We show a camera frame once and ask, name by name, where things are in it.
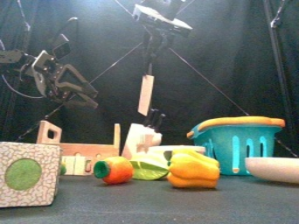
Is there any wooden toy cleaver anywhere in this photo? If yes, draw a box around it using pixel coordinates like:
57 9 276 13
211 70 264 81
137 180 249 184
136 62 155 117

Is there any wooden toy crate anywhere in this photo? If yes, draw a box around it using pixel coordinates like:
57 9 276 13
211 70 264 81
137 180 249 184
34 120 123 177

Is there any white toy knife block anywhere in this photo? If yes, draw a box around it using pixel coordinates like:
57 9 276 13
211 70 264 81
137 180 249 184
120 122 164 160

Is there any white slotted block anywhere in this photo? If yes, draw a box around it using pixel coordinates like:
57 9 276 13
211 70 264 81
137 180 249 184
60 155 88 177

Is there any orange toy fruit green top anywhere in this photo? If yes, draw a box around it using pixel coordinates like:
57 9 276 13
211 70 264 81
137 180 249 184
92 156 136 186

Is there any white plate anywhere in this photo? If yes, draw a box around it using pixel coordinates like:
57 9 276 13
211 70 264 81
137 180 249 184
145 144 207 157

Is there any green toy lime wedge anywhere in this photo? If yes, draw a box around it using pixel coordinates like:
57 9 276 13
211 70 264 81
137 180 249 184
128 153 171 181

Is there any white crackle box green circle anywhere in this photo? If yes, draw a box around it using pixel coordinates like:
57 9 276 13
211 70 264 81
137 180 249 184
0 141 62 209

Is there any yellow toy bell pepper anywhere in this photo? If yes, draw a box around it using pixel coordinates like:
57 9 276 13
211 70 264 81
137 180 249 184
165 148 221 189

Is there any teal basket orange rim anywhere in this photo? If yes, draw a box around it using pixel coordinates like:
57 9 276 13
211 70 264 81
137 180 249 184
185 115 285 177

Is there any white bowl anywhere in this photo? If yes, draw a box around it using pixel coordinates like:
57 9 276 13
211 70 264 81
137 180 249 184
244 157 299 185

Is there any black cable loop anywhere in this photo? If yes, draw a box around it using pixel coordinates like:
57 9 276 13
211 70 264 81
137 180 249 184
0 73 45 100

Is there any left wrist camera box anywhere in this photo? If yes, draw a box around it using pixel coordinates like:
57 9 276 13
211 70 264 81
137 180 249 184
49 17 80 60

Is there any black toy knife handle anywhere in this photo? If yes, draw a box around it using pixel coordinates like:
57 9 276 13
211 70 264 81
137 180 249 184
153 113 167 133
141 108 160 128

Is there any black frame pole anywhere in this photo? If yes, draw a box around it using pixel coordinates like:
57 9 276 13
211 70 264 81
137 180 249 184
261 0 297 143

